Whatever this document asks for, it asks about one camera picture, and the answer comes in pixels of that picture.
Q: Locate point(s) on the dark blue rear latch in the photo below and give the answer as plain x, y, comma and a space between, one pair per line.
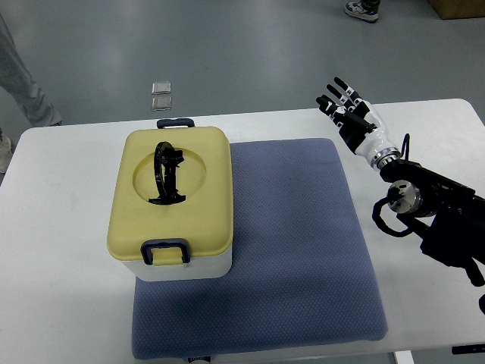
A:
177, 122

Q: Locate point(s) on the blue grey cushion mat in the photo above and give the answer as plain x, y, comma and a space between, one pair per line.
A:
301, 273

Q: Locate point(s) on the dark blue latch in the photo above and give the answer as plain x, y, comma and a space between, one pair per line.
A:
160, 251
177, 122

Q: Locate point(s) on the dark blue front latch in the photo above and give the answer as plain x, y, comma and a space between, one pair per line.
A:
160, 251

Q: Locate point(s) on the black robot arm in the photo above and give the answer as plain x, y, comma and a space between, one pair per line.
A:
446, 215

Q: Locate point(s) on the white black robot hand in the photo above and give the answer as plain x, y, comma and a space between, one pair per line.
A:
359, 125

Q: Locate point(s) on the silver floor plate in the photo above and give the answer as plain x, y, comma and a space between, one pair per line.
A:
161, 87
161, 103

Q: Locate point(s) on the black lid handle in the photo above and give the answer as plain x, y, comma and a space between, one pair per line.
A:
166, 161

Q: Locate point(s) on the upper silver floor plate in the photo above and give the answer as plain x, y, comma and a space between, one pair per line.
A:
161, 87

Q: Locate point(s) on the white blue sneaker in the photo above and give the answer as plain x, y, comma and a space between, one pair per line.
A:
363, 10

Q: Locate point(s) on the brown cardboard box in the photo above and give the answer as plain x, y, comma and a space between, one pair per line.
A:
458, 9

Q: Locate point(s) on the yellow storage box lid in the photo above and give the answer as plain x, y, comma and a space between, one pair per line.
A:
204, 219

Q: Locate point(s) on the grey trouser leg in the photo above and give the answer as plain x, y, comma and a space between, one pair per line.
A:
18, 82

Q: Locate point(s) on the white storage box base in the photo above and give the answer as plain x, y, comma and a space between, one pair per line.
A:
197, 268

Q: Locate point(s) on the lower silver floor plate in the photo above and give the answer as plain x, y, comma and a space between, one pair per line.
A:
161, 103

